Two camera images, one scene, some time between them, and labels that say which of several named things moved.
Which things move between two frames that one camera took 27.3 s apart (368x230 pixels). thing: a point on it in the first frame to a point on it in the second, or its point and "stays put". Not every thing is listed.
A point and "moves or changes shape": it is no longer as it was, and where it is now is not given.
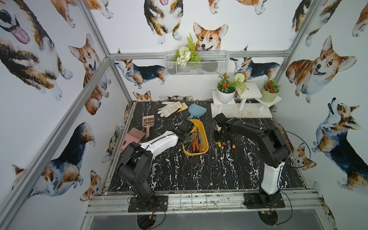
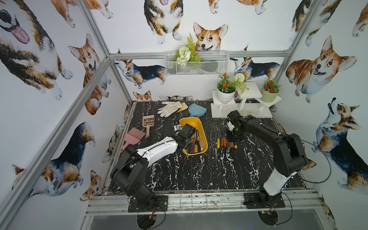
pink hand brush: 134,135 stays put
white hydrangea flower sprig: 239,83 stays put
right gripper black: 217,138 to 233,139
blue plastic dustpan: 196,111 stays put
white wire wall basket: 212,63 stays put
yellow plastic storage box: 198,124 moves or changes shape
